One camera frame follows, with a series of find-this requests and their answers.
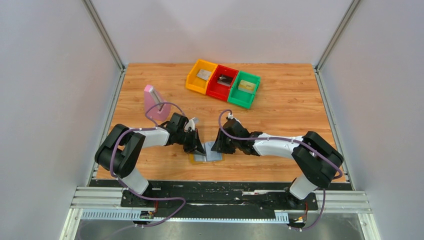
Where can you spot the pink wedge stand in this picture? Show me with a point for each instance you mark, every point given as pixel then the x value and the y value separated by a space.
pixel 154 104

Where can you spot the dark card in red bin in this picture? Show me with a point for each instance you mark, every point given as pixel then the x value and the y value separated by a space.
pixel 225 80

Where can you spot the yellow leather card holder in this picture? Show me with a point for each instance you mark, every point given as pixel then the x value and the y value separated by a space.
pixel 209 157

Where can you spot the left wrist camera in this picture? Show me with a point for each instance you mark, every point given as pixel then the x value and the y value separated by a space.
pixel 191 124

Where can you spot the gold card in green bin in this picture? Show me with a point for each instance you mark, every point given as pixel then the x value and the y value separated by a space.
pixel 246 86

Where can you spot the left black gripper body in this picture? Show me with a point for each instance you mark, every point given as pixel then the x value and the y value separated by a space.
pixel 192 140

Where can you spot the green plastic bin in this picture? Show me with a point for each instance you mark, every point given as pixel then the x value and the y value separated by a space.
pixel 241 98

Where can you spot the silver card in yellow bin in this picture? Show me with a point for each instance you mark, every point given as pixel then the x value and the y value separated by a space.
pixel 204 74

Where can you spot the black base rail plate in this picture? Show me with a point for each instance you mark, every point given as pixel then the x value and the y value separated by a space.
pixel 218 200

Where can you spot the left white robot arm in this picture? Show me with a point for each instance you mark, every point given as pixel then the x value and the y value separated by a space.
pixel 120 150

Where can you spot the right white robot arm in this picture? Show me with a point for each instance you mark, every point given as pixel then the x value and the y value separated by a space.
pixel 318 161

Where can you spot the red plastic bin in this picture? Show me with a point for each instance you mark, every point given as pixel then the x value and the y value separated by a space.
pixel 216 90

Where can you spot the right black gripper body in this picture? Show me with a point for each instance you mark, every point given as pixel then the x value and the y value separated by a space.
pixel 223 141

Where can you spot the yellow plastic bin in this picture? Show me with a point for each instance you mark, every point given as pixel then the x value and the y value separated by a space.
pixel 196 84

